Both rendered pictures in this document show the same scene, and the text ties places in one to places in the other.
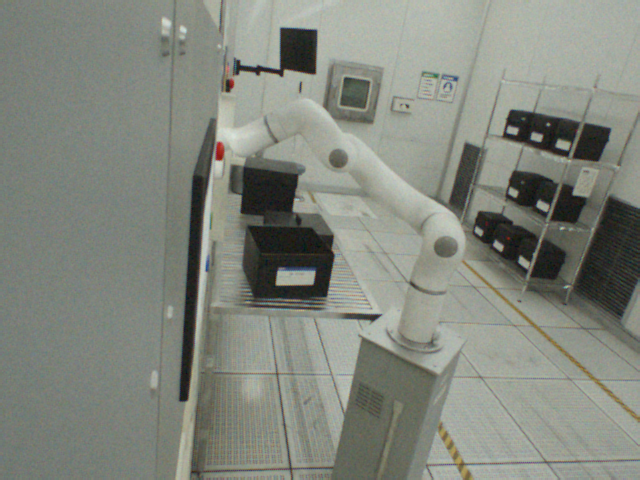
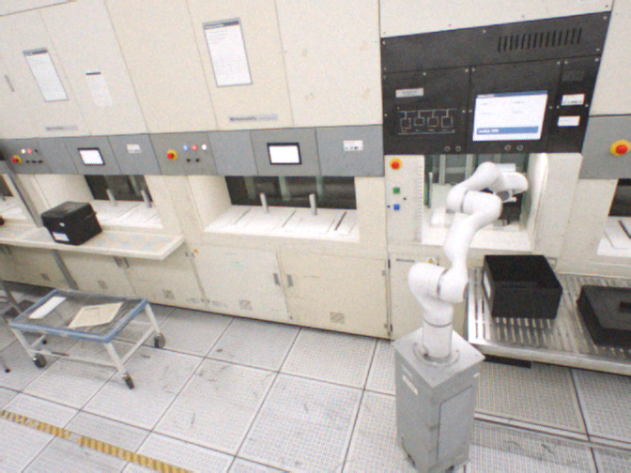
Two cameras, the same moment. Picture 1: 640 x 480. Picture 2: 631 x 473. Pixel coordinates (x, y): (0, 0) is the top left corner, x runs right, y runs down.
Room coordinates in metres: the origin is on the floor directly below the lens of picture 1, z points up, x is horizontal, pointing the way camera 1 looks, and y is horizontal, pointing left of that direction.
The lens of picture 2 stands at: (1.66, -1.59, 2.07)
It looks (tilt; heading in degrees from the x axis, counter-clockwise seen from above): 29 degrees down; 126
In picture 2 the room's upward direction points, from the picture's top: 8 degrees counter-clockwise
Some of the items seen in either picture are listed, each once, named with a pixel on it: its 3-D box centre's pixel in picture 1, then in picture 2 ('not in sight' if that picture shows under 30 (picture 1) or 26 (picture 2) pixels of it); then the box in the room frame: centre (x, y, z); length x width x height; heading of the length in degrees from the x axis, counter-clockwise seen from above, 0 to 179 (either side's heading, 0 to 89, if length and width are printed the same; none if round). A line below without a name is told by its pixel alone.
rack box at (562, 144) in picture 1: (579, 139); not in sight; (3.69, -1.87, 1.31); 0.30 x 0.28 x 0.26; 13
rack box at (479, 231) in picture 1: (491, 227); not in sight; (4.40, -1.70, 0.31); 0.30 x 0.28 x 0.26; 11
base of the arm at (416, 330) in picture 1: (421, 311); (437, 333); (1.33, -0.38, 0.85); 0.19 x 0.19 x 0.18
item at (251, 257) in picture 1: (285, 260); (517, 285); (1.57, 0.10, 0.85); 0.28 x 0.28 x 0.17; 22
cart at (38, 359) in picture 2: not in sight; (93, 331); (-1.10, -0.80, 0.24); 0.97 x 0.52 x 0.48; 16
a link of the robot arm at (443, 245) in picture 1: (438, 255); (430, 291); (1.30, -0.37, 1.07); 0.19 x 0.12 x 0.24; 174
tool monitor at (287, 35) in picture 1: (275, 53); not in sight; (3.27, 0.47, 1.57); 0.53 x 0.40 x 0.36; 103
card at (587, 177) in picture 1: (586, 179); not in sight; (3.47, -1.92, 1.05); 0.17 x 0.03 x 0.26; 103
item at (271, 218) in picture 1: (297, 229); (628, 313); (2.00, 0.09, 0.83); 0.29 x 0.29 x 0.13; 15
